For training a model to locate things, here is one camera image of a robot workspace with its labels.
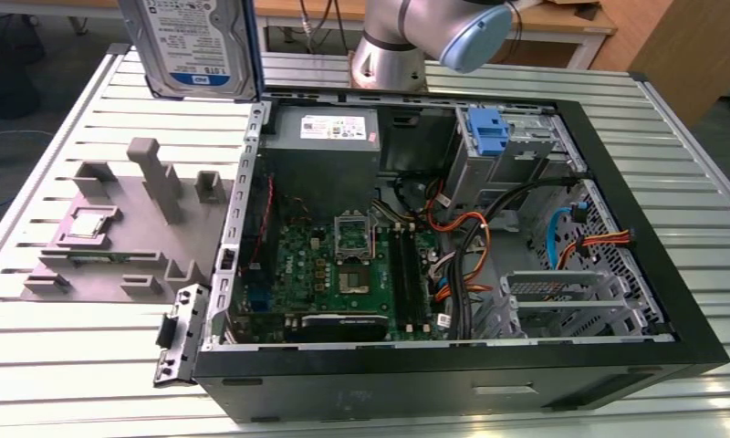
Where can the black RAM slot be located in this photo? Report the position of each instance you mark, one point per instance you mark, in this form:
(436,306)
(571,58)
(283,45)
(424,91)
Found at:
(419,274)
(402,274)

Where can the grey power supply unit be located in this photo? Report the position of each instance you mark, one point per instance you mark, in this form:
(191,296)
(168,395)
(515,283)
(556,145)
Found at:
(316,178)

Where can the wooden desk white frame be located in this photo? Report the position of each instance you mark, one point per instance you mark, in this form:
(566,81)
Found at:
(554,23)

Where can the green motherboard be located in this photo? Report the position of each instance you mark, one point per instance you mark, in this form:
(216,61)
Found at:
(304,274)

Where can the grey hinged card bracket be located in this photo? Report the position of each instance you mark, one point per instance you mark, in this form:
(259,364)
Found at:
(186,319)

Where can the green RAM stick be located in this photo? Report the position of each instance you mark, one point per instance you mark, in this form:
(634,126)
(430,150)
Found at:
(100,259)

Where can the blue plastic drive latch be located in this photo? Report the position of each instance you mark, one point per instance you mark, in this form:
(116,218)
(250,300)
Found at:
(487,130)

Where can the black open PC case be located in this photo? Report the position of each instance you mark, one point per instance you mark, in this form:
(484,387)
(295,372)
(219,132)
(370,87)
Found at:
(402,388)

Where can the thin locking lever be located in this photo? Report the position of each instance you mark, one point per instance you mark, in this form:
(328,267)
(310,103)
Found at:
(372,242)

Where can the grey parts rack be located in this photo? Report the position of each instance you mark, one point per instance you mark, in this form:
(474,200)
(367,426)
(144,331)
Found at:
(140,228)

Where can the metal optical drive cage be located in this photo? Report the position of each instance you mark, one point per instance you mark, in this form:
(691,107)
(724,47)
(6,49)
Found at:
(524,159)

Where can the hard disk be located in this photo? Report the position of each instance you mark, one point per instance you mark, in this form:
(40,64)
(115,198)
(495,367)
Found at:
(188,45)

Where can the square brown base plate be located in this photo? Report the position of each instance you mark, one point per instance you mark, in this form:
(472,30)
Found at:
(359,86)

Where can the silver CPU chip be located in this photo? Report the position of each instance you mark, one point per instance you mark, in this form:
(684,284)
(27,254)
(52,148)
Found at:
(90,226)

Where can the black office chair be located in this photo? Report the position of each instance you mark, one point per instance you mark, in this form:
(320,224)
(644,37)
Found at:
(10,82)

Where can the black graphics card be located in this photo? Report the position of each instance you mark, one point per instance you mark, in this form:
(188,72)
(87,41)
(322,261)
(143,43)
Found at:
(342,326)

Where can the metal disk bay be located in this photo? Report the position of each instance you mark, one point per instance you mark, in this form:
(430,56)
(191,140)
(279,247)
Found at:
(560,305)

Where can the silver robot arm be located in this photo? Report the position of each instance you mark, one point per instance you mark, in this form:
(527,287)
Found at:
(396,27)

